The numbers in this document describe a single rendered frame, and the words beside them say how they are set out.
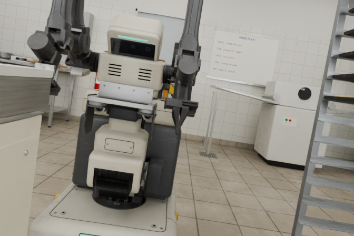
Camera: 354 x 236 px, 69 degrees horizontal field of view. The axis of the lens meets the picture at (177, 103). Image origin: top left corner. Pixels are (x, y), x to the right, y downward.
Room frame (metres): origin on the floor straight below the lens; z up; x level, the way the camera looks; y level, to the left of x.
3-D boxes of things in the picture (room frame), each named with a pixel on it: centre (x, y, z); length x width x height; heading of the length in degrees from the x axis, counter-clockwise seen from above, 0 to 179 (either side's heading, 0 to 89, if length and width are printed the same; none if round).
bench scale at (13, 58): (3.99, 2.42, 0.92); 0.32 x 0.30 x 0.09; 7
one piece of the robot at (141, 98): (1.03, 0.21, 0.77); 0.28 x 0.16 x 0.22; 92
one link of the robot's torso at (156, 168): (1.16, 0.15, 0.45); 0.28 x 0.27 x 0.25; 92
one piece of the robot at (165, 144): (1.41, 0.22, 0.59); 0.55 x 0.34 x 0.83; 92
